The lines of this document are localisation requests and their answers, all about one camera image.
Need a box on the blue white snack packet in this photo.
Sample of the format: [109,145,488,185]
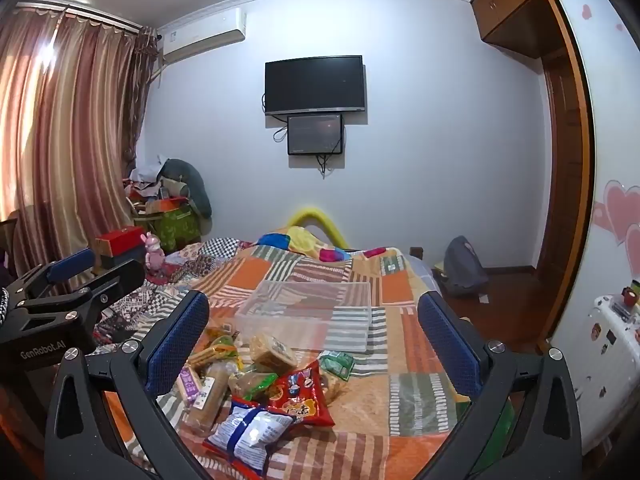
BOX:
[202,395,296,478]

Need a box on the clear plastic box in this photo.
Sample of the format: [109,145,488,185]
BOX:
[235,280,373,356]

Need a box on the red snack packet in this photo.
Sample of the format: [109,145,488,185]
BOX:
[267,360,336,428]

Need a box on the green snack packet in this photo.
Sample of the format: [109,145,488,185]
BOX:
[319,350,356,378]

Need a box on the pile of clothes and papers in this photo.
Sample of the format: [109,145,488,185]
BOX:
[122,162,171,221]

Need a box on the wooden upper cabinet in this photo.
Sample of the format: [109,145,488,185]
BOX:
[470,0,556,61]

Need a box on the bread packet with green edge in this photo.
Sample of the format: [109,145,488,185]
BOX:
[229,371,281,403]

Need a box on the pink plush toy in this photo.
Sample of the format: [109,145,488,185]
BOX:
[144,232,166,271]

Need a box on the brown cake packet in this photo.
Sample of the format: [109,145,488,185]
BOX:
[248,332,297,376]

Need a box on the striped pink curtain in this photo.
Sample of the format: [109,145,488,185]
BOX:
[0,2,161,281]

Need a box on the white stickered suitcase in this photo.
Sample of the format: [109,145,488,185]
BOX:
[547,292,640,456]

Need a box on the checkered patterned quilt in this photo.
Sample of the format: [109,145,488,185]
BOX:
[95,237,261,341]

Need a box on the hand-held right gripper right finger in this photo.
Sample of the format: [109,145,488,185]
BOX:
[417,290,583,480]

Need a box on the white air conditioner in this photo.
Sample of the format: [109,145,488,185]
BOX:
[160,8,247,66]

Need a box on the colourful dotted blanket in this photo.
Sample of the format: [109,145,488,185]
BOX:
[257,227,353,263]

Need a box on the red rectangular box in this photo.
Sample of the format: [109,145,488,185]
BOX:
[95,226,147,258]

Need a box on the grey backpack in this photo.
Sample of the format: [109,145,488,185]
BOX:
[442,235,491,297]

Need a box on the yellow plush pillow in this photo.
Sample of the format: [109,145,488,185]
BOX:
[285,206,348,250]

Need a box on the small black monitor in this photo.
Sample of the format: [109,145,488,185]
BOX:
[287,114,345,156]

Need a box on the long brown biscuit packet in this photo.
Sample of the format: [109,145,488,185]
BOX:
[182,360,238,436]

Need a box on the yellow chip packet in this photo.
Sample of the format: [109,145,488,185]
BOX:
[202,332,241,361]

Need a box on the purple snack packet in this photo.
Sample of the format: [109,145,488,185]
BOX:
[177,364,203,403]

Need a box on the white sliding wardrobe door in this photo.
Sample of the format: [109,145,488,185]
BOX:
[550,0,640,411]

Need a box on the pink heart sticker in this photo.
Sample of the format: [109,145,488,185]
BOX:
[592,177,640,261]

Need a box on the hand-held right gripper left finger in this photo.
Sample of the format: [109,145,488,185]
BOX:
[44,289,221,480]

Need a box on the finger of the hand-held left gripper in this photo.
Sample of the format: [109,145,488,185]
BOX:
[7,247,97,307]
[21,259,147,318]

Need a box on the black wall television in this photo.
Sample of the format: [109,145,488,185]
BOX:
[264,55,367,116]

